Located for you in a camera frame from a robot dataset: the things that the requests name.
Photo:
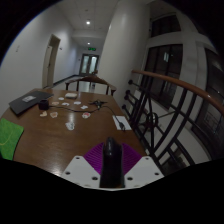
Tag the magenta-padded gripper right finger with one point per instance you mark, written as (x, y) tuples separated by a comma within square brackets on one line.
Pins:
[(145, 171)]

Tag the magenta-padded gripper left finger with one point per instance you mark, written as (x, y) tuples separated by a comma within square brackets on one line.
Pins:
[(78, 171)]

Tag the black computer mouse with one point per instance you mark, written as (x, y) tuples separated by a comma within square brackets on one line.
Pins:
[(112, 166)]

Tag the green mouse pad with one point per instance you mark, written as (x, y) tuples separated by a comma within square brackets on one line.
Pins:
[(9, 138)]

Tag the white paper sticker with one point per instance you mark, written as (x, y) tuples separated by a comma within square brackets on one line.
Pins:
[(70, 126)]

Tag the white paper card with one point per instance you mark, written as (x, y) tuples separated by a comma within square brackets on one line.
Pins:
[(120, 121)]

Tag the red-white paper sticker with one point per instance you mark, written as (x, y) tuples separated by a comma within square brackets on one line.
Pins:
[(86, 115)]

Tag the pink paper sticker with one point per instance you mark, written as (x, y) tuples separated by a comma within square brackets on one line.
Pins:
[(54, 114)]

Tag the beige paper sticker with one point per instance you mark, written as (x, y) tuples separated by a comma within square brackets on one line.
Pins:
[(43, 114)]

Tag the small black cup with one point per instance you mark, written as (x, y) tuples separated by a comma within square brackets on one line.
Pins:
[(43, 105)]

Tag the small white box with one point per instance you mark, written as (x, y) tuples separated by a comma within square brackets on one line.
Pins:
[(71, 95)]

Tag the black closed laptop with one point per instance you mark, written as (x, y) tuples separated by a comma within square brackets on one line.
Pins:
[(28, 101)]

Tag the wooden armchair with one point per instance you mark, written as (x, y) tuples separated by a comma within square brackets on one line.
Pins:
[(91, 79)]

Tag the wooden-topped black metal railing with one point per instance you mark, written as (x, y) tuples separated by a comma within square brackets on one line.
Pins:
[(176, 82)]

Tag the glass double door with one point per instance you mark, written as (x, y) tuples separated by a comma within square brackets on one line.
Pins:
[(89, 64)]

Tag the side doorway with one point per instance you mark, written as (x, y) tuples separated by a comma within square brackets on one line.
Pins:
[(51, 61)]

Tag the green exit sign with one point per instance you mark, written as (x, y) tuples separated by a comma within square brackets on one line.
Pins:
[(92, 49)]

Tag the dark upper window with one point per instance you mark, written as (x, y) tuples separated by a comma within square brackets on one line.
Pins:
[(166, 25)]

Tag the ceiling lights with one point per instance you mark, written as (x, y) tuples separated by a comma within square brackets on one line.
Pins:
[(88, 22)]

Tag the white wall switch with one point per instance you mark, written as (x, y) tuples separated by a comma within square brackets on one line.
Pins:
[(17, 48)]

